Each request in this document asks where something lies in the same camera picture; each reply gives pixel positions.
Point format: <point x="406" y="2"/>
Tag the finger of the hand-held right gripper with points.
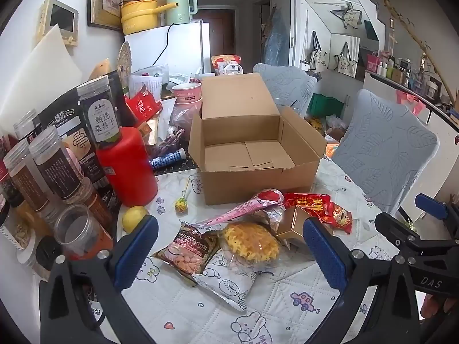
<point x="432" y="205"/>
<point x="394" y="227"/>

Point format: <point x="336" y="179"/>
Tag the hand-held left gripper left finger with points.
<point x="136" y="254"/>

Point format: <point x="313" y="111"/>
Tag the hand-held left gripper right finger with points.
<point x="322" y="254"/>

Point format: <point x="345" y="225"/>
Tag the small gold box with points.
<point x="294" y="224"/>

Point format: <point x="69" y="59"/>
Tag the red gold snack packet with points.
<point x="312" y="206"/>

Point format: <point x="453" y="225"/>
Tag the brown peanut snack packet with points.
<point x="190" y="251"/>

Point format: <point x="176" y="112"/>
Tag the silver snack packet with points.
<point x="272" y="218"/>

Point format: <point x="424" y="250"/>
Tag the yellow waffle packet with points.
<point x="251" y="243"/>

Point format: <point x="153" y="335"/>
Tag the pink cone snack packet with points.
<point x="247" y="209"/>

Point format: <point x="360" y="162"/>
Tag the brown cardboard box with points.
<point x="236" y="107"/>

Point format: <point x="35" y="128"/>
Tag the person's right hand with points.
<point x="435" y="308"/>

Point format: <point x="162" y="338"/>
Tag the yellow lemon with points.
<point x="132" y="218"/>

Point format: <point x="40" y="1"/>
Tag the open clear plastic jar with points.
<point x="80" y="233"/>

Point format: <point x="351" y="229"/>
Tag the white quilted tablecloth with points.
<point x="172" y="304"/>

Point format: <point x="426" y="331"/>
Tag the plastic jar orange contents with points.
<point x="98" y="204"/>

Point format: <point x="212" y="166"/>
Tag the yellow lollipop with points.
<point x="180" y="204"/>

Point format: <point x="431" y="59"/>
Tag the grey leaf pattern chair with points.
<point x="283" y="86"/>
<point x="387" y="143"/>

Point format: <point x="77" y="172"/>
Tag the red bottle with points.
<point x="129" y="172"/>

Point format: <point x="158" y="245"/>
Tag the black jar lid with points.
<point x="46" y="252"/>

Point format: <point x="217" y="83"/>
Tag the blue tube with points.
<point x="166" y="160"/>

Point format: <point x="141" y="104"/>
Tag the pink bow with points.
<point x="412" y="101"/>

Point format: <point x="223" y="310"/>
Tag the pink bottle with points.
<point x="74" y="159"/>

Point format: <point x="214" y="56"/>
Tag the plastic jar brown label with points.
<point x="27" y="182"/>
<point x="59" y="168"/>

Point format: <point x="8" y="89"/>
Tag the dark jar white label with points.
<point x="102" y="118"/>

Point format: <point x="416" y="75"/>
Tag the green bag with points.
<point x="324" y="104"/>

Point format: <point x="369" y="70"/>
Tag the pink plastic bag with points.
<point x="183" y="118"/>

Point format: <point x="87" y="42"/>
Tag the row of cosmetic bottles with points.
<point x="385" y="68"/>

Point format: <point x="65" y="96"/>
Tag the red foil packet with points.
<point x="143" y="105"/>

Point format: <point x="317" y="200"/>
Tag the black snack bag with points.
<point x="64" y="122"/>

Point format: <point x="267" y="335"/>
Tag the pink noodle cup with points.
<point x="187" y="92"/>

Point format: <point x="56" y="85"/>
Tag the printed papers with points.
<point x="149" y="80"/>

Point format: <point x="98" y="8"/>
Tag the canvas tote bag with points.
<point x="319" y="59"/>
<point x="349" y="16"/>

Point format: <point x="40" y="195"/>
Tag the woven trivet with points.
<point x="124" y="59"/>

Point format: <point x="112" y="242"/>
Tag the white mug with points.
<point x="231" y="70"/>

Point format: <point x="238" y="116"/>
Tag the white fridge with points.
<point x="186" y="48"/>

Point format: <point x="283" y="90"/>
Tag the red snack bag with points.
<point x="226" y="59"/>

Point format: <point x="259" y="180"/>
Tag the blue plastic bag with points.
<point x="278" y="39"/>

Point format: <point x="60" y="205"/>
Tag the yellow pot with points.
<point x="138" y="16"/>

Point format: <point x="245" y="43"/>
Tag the green kettle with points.
<point x="177" y="7"/>

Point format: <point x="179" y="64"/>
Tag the framed picture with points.
<point x="102" y="3"/>

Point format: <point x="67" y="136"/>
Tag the wall intercom panel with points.
<point x="61" y="19"/>

